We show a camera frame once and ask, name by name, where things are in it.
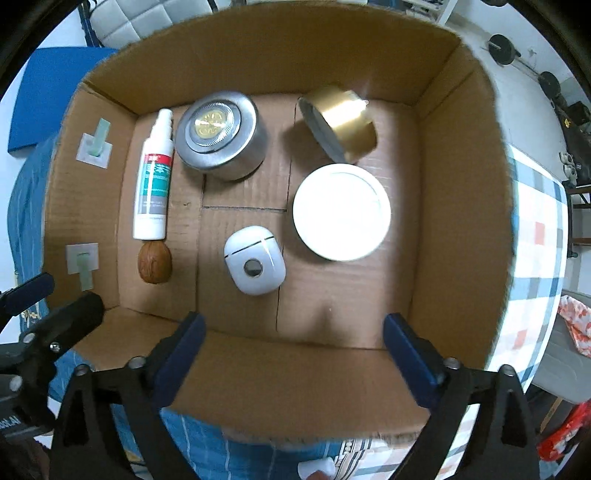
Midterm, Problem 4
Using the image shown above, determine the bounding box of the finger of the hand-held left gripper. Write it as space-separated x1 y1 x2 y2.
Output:
0 291 105 384
0 272 55 319

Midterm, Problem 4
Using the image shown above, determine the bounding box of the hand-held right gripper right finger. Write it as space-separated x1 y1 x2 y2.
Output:
382 313 541 480

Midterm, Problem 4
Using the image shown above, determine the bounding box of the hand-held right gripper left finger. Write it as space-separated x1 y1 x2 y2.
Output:
50 311 207 480

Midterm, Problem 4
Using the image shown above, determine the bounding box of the cardboard box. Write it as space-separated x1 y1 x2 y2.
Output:
41 0 520 439

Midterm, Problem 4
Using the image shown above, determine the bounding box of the brown walnut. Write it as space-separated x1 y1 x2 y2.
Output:
139 242 174 284

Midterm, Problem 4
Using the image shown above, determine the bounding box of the white earbud case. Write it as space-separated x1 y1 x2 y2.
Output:
224 224 286 296

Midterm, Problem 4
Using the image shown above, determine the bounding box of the white spray bottle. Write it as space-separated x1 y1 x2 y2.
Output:
132 108 176 241

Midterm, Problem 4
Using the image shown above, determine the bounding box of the white round jar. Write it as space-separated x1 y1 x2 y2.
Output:
292 162 392 261

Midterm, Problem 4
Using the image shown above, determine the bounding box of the silver round tin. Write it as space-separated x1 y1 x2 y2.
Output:
174 91 269 182

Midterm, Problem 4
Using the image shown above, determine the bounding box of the gold round tin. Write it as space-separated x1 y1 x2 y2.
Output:
297 84 378 164

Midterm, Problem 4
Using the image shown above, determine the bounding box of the small white cylinder bottle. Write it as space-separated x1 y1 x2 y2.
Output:
297 458 335 480

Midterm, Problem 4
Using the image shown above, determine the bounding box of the grey chair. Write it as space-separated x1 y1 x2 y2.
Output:
526 314 591 404

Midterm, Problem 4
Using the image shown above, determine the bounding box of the orange and white cloth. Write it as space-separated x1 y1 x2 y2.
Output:
558 295 591 358

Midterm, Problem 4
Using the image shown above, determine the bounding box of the red plastic bag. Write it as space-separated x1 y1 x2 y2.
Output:
538 399 591 462

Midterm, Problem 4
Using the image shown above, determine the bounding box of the blue foam mat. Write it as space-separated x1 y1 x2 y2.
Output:
7 46 118 158

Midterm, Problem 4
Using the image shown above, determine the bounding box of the black bench with yellow label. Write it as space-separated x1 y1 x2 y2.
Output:
554 99 591 139

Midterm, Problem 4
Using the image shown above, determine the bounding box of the white padded chair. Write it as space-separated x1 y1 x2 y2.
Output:
90 0 218 49

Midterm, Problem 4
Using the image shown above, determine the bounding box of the short barbell with black plates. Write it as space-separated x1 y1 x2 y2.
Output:
487 33 561 100

